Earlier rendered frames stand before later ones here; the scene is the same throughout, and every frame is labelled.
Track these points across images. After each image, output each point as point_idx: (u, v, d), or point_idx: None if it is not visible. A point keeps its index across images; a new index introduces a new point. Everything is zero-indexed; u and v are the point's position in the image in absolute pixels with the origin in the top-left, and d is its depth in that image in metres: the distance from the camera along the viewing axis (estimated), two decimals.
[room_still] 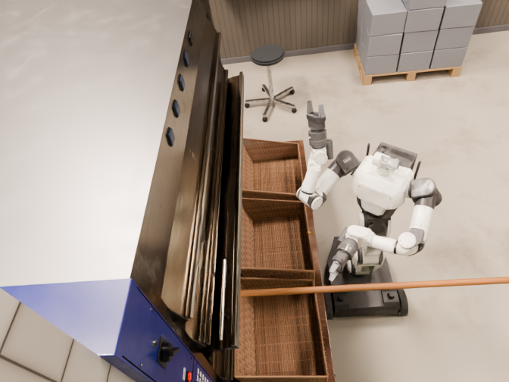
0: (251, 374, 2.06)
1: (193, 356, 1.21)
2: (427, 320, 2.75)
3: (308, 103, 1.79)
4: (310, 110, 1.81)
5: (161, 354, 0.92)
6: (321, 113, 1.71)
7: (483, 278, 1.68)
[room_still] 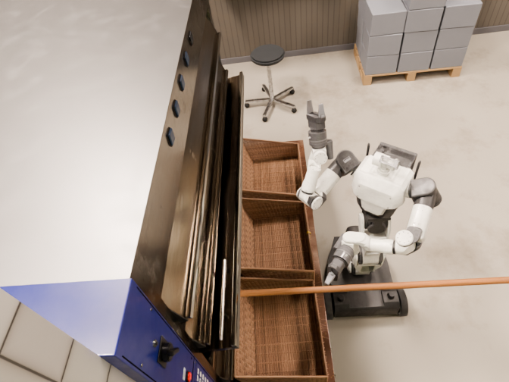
0: (251, 374, 2.06)
1: (193, 356, 1.21)
2: (427, 320, 2.75)
3: (308, 103, 1.79)
4: (310, 110, 1.81)
5: (161, 354, 0.92)
6: (321, 113, 1.71)
7: (483, 278, 1.68)
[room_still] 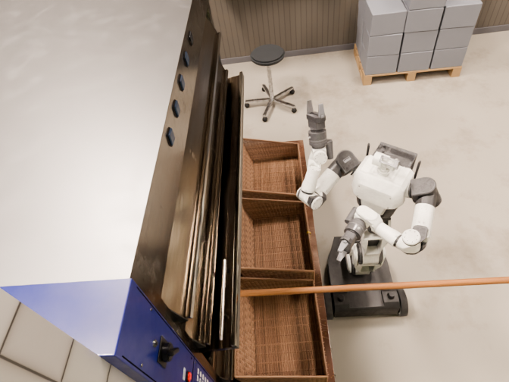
0: (251, 374, 2.06)
1: (193, 356, 1.21)
2: (427, 320, 2.75)
3: (308, 103, 1.79)
4: (310, 110, 1.81)
5: (161, 354, 0.92)
6: (321, 113, 1.71)
7: (483, 278, 1.68)
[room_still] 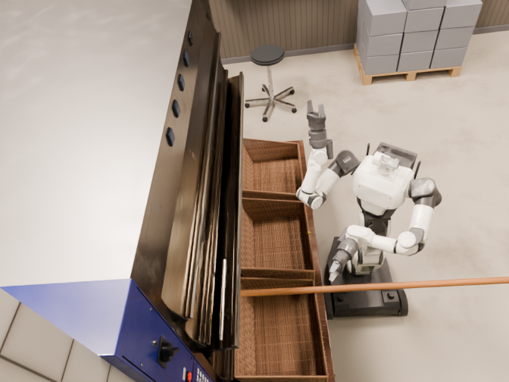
0: (251, 374, 2.06)
1: (193, 356, 1.21)
2: (427, 320, 2.75)
3: (308, 103, 1.79)
4: (310, 110, 1.81)
5: (161, 354, 0.92)
6: (321, 113, 1.71)
7: (483, 278, 1.68)
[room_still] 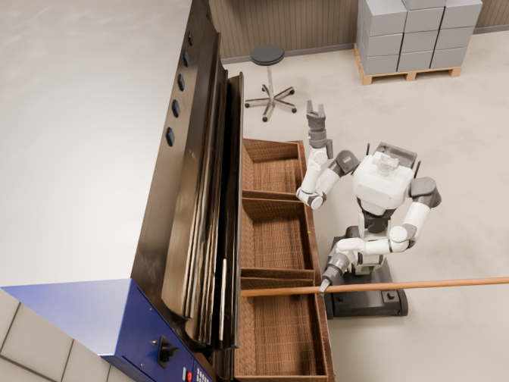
0: (251, 374, 2.06)
1: (193, 356, 1.21)
2: (427, 320, 2.75)
3: (308, 103, 1.80)
4: (310, 110, 1.81)
5: (161, 354, 0.92)
6: (321, 113, 1.72)
7: (483, 278, 1.68)
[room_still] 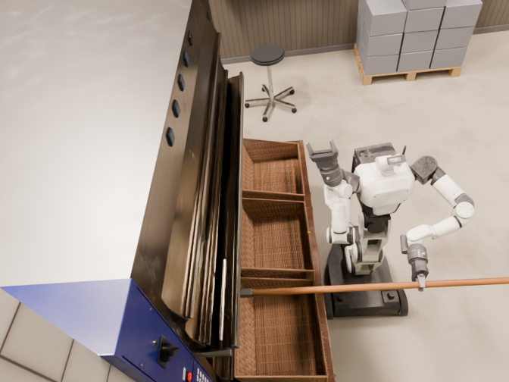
0: (251, 374, 2.06)
1: (193, 356, 1.21)
2: (427, 320, 2.75)
3: (308, 146, 1.60)
4: (311, 151, 1.63)
5: (161, 354, 0.92)
6: (334, 148, 1.56)
7: None
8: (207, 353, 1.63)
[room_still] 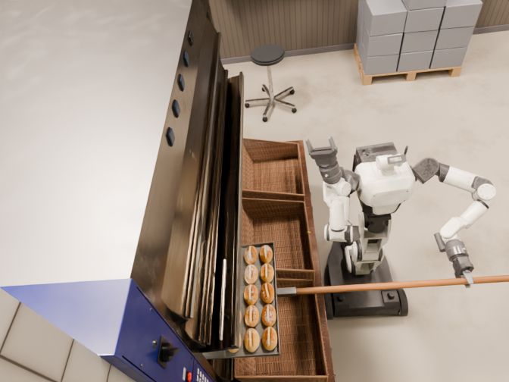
0: (251, 374, 2.06)
1: (193, 356, 1.21)
2: (427, 320, 2.75)
3: (307, 142, 1.61)
4: (311, 148, 1.64)
5: (161, 354, 0.92)
6: (333, 145, 1.56)
7: None
8: (254, 353, 1.60)
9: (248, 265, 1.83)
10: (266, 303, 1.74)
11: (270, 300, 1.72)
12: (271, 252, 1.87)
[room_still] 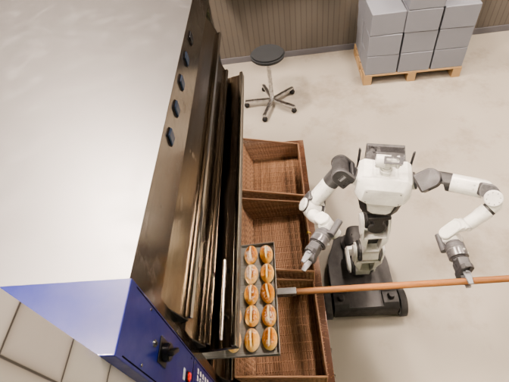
0: (251, 374, 2.06)
1: (193, 356, 1.21)
2: (427, 320, 2.75)
3: (305, 268, 1.78)
4: (307, 261, 1.80)
5: (161, 354, 0.92)
6: (307, 255, 1.73)
7: None
8: (255, 353, 1.60)
9: (248, 265, 1.83)
10: (266, 303, 1.74)
11: (270, 300, 1.72)
12: (271, 252, 1.87)
